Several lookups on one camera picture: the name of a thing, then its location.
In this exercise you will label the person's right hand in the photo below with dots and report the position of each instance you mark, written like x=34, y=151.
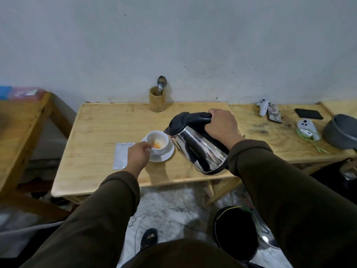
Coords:
x=223, y=128

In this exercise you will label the person's left hand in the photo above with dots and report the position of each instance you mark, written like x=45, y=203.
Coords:
x=136, y=160

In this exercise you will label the person's left fingers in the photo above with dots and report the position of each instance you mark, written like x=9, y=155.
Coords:
x=147, y=145

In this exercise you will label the person's right fingers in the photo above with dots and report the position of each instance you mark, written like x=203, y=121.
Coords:
x=209, y=128

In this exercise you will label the white cup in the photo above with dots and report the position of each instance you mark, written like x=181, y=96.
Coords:
x=160, y=139

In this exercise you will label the person's right forearm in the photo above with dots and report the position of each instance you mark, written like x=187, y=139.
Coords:
x=292, y=200

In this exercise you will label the person's left forearm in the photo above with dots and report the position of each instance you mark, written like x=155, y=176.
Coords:
x=92, y=220

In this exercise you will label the white saucer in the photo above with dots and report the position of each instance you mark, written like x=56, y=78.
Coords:
x=167, y=156

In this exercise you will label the bamboo cutlery holder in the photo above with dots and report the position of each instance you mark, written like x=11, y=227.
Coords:
x=157, y=101

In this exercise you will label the light wooden table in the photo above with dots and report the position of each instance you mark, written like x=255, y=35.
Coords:
x=97, y=136

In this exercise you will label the small white controller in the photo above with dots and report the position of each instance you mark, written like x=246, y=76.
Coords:
x=263, y=107

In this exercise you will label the metal spoon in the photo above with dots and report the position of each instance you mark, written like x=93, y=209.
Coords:
x=161, y=82

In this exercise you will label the phone with patterned case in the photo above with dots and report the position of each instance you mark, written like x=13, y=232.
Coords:
x=274, y=113

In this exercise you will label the black sandal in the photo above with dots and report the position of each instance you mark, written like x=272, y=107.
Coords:
x=149, y=238

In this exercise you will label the large white controller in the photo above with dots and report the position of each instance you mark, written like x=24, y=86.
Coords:
x=306, y=126

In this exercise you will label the black phone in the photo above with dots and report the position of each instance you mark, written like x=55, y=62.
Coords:
x=308, y=114

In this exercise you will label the black round bin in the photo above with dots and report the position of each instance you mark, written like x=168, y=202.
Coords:
x=235, y=234

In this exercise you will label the metal lid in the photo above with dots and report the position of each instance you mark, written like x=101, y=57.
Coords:
x=267, y=237

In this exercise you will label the wooden side table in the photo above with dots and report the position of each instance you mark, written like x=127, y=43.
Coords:
x=19, y=128

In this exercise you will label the pink packet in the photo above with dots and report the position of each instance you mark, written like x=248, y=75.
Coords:
x=26, y=93

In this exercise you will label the grey pot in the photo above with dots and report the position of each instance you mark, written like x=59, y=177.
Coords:
x=341, y=132

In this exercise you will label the blue box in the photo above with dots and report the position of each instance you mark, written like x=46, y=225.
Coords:
x=5, y=92

